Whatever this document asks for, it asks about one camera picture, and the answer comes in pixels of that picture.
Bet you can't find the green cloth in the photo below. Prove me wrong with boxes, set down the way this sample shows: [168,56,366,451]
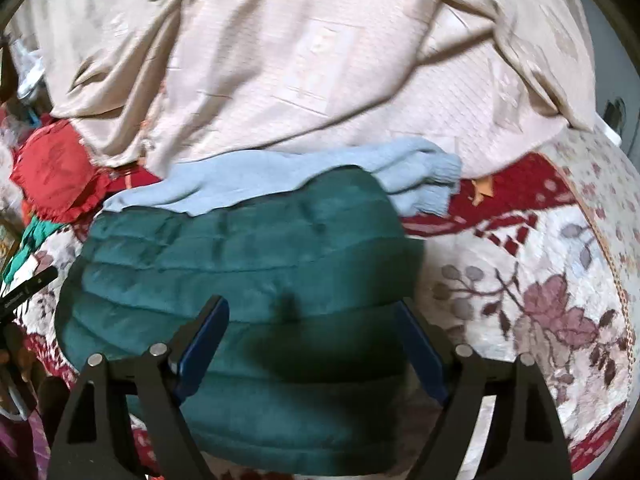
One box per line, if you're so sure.
[4,215,68,283]

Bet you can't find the beige embroidered tasselled cover cloth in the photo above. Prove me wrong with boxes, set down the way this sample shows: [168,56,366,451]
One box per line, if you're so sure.
[10,0,608,181]

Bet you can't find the red floral blanket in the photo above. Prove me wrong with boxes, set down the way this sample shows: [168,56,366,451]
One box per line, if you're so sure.
[0,125,635,480]

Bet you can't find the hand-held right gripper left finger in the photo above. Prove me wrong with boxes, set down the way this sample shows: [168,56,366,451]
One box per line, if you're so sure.
[47,295,231,480]

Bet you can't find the red ruffled cushion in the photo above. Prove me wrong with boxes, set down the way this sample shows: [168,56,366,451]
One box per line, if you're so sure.
[10,120,115,224]

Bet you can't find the light grey-blue sweatshirt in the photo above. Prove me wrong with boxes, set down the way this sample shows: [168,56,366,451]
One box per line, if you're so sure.
[102,137,463,218]

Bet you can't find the green puffer jacket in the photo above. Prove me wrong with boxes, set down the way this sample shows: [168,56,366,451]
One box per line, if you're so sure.
[55,165,426,465]

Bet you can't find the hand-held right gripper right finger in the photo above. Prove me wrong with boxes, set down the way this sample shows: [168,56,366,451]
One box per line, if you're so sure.
[392,300,573,480]

